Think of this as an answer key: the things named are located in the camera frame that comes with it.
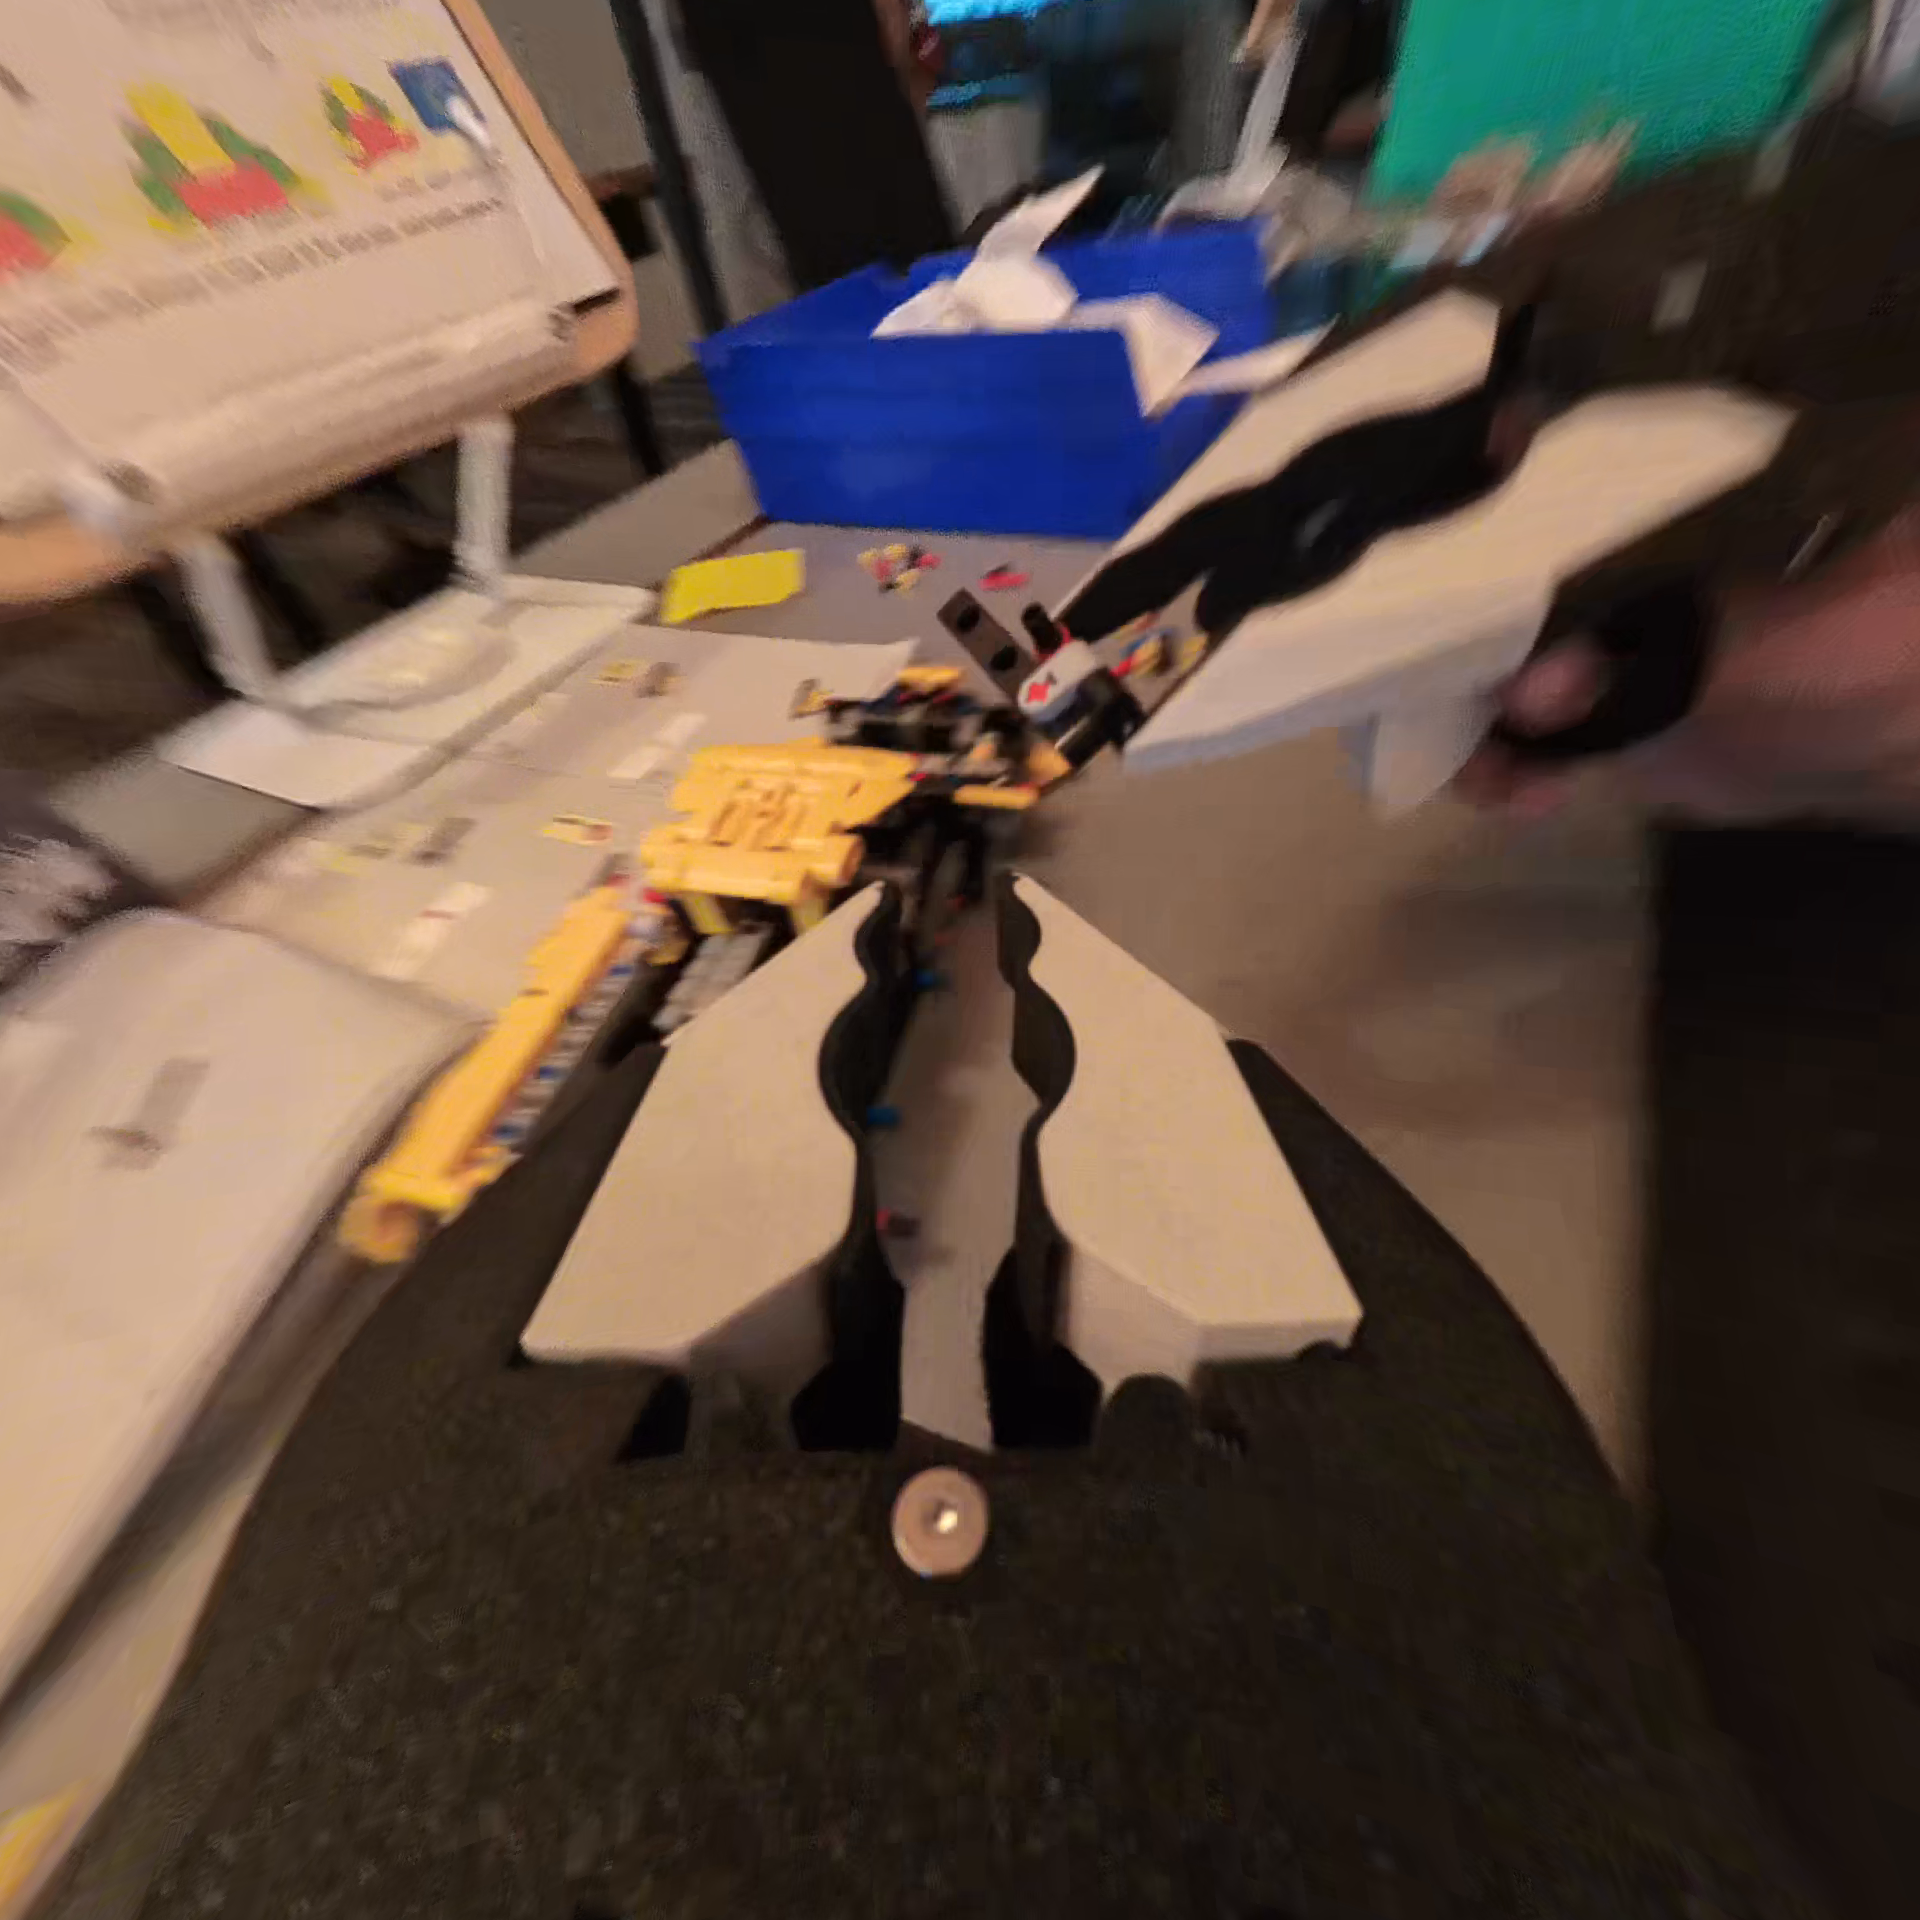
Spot blue storage bin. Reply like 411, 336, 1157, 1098
692, 218, 1277, 543

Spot black brick beam assembly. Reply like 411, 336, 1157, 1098
937, 591, 1144, 753

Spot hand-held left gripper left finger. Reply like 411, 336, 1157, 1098
519, 882, 902, 1412

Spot grey desk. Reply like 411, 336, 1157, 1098
0, 435, 1665, 1920

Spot model ship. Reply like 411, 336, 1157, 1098
1283, 138, 1641, 275

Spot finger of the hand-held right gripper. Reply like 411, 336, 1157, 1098
1121, 387, 1797, 818
1054, 288, 1519, 635

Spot green plastic bin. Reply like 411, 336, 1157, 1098
1365, 0, 1863, 212

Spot printed paper sheet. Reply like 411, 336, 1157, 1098
0, 0, 623, 512

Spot scattered coloured brick pins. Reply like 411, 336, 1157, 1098
855, 539, 1208, 676

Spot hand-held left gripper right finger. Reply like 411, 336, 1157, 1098
997, 874, 1366, 1403

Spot closed instruction booklet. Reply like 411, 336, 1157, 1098
0, 908, 484, 1697

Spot yellow paper note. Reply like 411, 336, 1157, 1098
655, 546, 808, 629

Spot partly built toy brick car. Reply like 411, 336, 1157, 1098
335, 663, 1085, 1265

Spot person's right hand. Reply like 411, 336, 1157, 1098
1459, 508, 1920, 827

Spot crumpled white paper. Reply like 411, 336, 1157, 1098
870, 164, 1337, 424

